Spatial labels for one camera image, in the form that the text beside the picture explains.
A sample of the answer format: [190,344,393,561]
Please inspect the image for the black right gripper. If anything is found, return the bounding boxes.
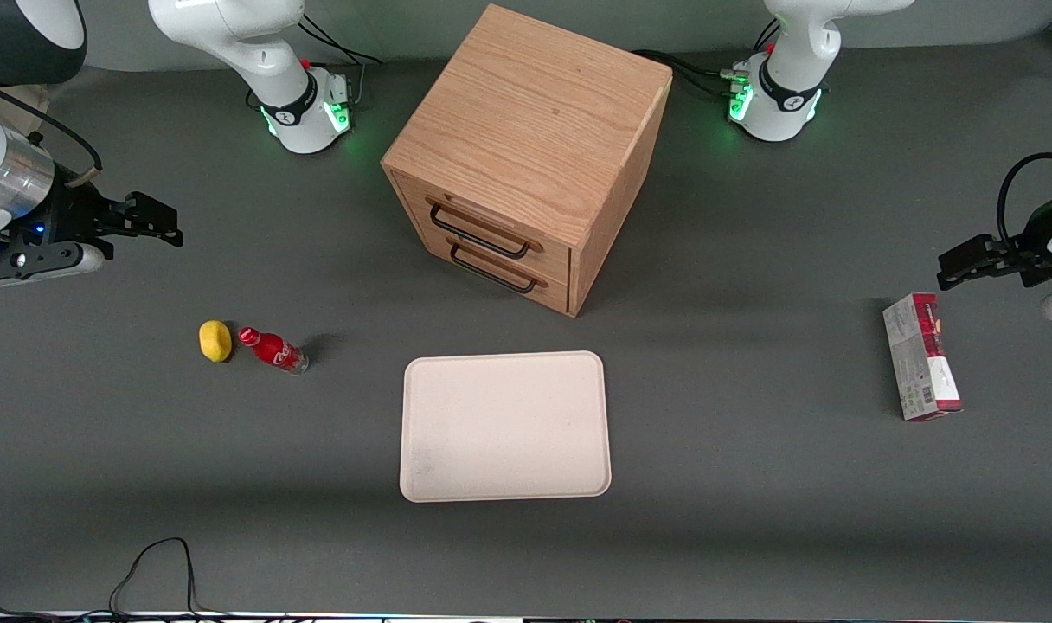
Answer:
[26,184,184,260]

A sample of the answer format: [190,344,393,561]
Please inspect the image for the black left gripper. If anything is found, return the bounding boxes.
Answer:
[936,192,1052,292]

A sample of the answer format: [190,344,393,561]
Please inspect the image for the small red coke bottle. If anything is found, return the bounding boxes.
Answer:
[238,326,310,376]

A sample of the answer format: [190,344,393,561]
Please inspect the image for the beige rectangular tray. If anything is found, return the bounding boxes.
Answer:
[400,350,613,504]

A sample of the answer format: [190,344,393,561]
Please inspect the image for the red and white carton box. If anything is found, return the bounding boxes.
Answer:
[882,292,964,422]

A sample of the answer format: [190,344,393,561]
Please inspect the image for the yellow lemon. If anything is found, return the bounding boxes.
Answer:
[199,320,233,363]

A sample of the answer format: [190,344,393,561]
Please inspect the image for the wooden two-drawer cabinet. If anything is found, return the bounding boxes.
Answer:
[381,3,673,318]

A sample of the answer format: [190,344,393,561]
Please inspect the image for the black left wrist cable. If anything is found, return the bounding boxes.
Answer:
[997,152,1052,250]

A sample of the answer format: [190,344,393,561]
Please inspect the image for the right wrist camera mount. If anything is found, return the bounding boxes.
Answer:
[0,241,108,289]

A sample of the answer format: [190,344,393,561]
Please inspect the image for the black right arm base cables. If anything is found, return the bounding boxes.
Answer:
[247,13,385,111]

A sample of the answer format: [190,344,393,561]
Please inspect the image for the black arm base cables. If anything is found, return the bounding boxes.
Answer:
[247,13,385,111]
[632,17,783,98]

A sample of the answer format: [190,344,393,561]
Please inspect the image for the black cable loop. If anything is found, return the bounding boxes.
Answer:
[0,536,319,623]

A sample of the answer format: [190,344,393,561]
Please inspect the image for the black drawer handle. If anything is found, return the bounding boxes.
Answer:
[449,245,538,294]
[428,201,532,260]

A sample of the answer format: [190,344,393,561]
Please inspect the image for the black left arm base cables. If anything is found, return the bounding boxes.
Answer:
[632,17,783,98]

